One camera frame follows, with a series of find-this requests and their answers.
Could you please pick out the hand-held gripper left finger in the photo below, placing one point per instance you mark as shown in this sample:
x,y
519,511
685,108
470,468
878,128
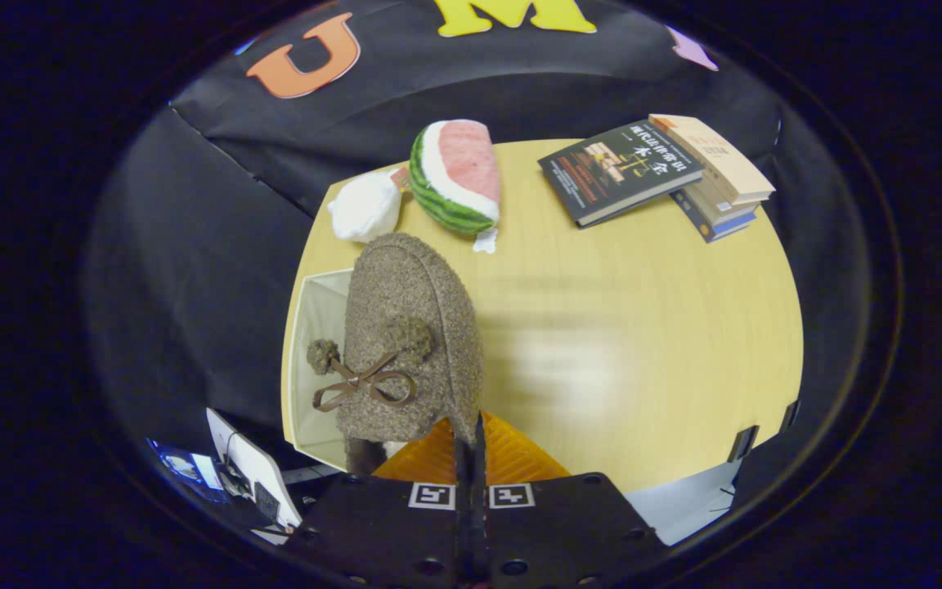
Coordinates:
x,y
381,532

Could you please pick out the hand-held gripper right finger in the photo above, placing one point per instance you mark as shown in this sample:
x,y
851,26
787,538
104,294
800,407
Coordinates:
x,y
577,532

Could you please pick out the white fabric storage box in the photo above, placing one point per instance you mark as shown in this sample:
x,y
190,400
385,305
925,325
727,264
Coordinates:
x,y
320,315

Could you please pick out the brown fuzzy shoe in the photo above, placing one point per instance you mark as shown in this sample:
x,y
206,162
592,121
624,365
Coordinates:
x,y
405,294

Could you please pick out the white flat device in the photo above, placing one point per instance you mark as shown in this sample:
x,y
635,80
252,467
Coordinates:
x,y
254,462

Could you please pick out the black table clamp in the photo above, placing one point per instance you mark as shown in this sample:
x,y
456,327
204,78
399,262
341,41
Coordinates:
x,y
742,443
790,415

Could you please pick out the lit blue screen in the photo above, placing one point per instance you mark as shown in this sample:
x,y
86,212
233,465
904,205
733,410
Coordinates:
x,y
185,468

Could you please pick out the white plush toy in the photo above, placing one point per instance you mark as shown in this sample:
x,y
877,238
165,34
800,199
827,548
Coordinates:
x,y
365,209

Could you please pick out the blue cover book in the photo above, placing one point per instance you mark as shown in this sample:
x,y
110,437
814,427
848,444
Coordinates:
x,y
712,231

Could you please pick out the pale grey book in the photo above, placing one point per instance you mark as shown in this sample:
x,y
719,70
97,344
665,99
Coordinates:
x,y
723,209

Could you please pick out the black cover book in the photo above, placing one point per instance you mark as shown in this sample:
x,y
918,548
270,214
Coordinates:
x,y
618,168

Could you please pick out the watermelon slice plush toy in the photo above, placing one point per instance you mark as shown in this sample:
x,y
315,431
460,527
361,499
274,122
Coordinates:
x,y
459,172

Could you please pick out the beige cover book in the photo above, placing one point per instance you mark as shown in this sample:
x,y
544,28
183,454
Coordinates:
x,y
720,159

